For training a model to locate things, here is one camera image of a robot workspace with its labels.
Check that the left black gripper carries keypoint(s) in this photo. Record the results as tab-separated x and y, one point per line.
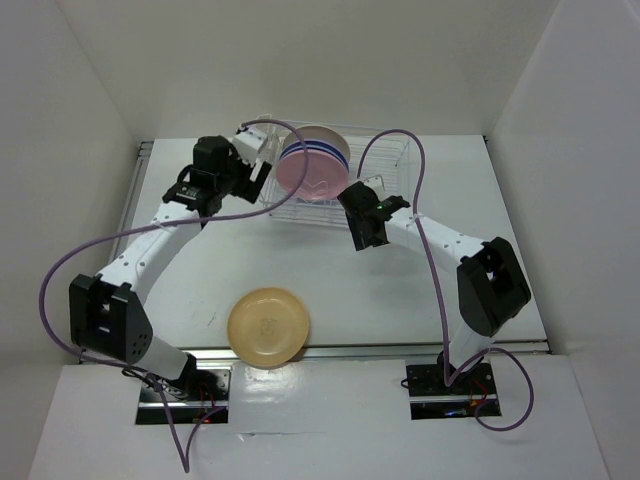
247	191

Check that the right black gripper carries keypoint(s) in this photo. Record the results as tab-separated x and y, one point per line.
360	242

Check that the pink plate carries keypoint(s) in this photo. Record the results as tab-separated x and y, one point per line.
325	179

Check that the blue plate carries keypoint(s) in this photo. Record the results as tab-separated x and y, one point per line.
325	148

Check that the cream plate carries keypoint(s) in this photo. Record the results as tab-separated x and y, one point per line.
319	132

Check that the purple plate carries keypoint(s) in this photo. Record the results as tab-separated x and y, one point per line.
314	141

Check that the orange plate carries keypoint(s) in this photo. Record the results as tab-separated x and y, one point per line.
268	327

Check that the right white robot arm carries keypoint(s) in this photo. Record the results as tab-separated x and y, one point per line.
491	286

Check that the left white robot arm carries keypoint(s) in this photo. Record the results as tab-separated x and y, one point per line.
107	310

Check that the white cutlery holder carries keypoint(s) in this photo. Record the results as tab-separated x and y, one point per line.
268	153

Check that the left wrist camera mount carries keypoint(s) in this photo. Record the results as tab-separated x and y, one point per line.
249	142

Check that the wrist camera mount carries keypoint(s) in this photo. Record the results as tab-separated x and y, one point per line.
249	142
375	183

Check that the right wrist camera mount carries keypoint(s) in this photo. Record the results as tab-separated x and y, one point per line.
375	183

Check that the white wire dish rack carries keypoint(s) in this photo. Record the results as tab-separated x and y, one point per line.
390	157

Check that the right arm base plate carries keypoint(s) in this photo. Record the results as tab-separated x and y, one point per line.
429	398

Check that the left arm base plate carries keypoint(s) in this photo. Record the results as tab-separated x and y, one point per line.
207	400

